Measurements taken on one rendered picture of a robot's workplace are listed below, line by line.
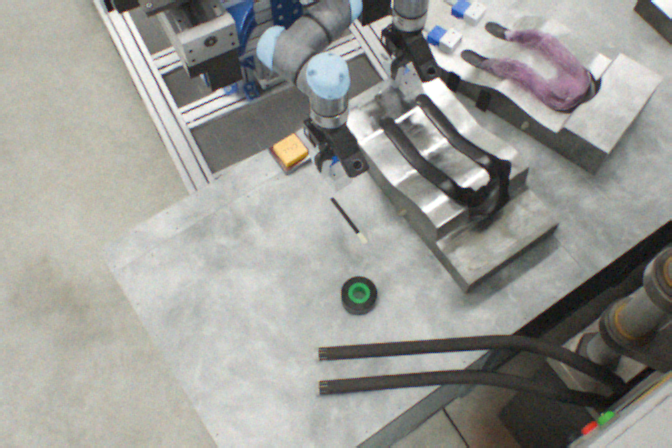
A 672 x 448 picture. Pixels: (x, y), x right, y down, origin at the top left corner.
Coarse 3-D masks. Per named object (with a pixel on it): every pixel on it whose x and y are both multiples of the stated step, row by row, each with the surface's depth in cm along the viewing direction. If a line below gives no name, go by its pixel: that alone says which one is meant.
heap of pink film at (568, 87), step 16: (512, 32) 195; (528, 32) 192; (544, 32) 190; (528, 48) 190; (544, 48) 187; (560, 48) 189; (480, 64) 192; (496, 64) 188; (512, 64) 186; (560, 64) 188; (576, 64) 188; (512, 80) 185; (528, 80) 184; (544, 80) 186; (560, 80) 186; (576, 80) 186; (544, 96) 184; (560, 96) 184; (576, 96) 185
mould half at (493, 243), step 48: (384, 96) 185; (432, 96) 185; (384, 144) 180; (432, 144) 180; (480, 144) 178; (384, 192) 184; (432, 192) 170; (528, 192) 178; (432, 240) 173; (480, 240) 173; (528, 240) 173
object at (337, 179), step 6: (336, 156) 172; (336, 162) 172; (330, 168) 169; (336, 168) 169; (342, 168) 169; (330, 174) 169; (336, 174) 169; (342, 174) 169; (330, 180) 170; (336, 180) 168; (342, 180) 170; (348, 180) 172; (330, 186) 173; (336, 186) 171; (342, 186) 172
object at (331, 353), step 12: (480, 336) 159; (324, 348) 166; (336, 348) 165; (348, 348) 164; (360, 348) 164; (372, 348) 163; (384, 348) 162; (396, 348) 162; (408, 348) 161; (420, 348) 161; (432, 348) 160; (444, 348) 160; (456, 348) 159; (468, 348) 159; (480, 348) 158; (324, 360) 166; (336, 360) 166
